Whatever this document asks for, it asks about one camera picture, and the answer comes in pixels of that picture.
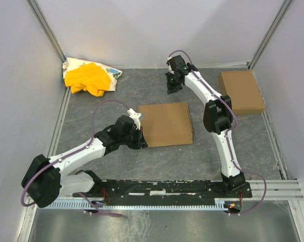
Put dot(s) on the left aluminium frame post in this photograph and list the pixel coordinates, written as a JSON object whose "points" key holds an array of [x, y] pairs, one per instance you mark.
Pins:
{"points": [[38, 13]]}

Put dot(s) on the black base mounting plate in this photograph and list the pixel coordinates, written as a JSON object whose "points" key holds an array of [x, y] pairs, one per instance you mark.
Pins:
{"points": [[125, 188]]}

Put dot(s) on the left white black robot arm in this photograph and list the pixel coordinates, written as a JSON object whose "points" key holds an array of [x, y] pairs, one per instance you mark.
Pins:
{"points": [[48, 178]]}

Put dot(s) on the brown cardboard box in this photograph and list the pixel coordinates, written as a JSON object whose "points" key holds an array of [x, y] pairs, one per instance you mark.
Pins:
{"points": [[242, 88], [166, 124]]}

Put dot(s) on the yellow crumpled cloth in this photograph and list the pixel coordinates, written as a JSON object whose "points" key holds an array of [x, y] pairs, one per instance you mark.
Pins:
{"points": [[89, 78]]}

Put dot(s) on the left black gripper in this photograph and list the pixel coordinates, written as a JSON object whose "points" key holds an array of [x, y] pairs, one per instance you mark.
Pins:
{"points": [[138, 138]]}

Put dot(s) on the aluminium front rail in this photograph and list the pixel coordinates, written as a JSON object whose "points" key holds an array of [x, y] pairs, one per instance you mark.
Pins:
{"points": [[277, 190]]}

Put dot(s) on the white patterned cloth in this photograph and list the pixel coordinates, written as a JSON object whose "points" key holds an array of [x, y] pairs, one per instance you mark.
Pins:
{"points": [[74, 63]]}

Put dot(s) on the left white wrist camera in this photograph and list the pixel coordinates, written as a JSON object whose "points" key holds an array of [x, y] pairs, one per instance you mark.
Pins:
{"points": [[136, 116]]}

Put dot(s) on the aluminium frame post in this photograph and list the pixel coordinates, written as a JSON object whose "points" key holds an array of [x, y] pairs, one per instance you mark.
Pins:
{"points": [[270, 33], [38, 13]]}

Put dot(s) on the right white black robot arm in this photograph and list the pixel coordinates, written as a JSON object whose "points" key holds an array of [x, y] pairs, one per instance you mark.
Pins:
{"points": [[218, 116]]}

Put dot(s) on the right aluminium frame post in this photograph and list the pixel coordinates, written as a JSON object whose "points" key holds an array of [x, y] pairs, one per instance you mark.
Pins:
{"points": [[270, 33]]}

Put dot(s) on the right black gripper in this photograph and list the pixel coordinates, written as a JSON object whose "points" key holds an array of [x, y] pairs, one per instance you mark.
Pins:
{"points": [[173, 88]]}

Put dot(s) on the closed brown cardboard box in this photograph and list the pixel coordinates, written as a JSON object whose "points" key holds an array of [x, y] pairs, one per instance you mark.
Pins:
{"points": [[242, 88]]}

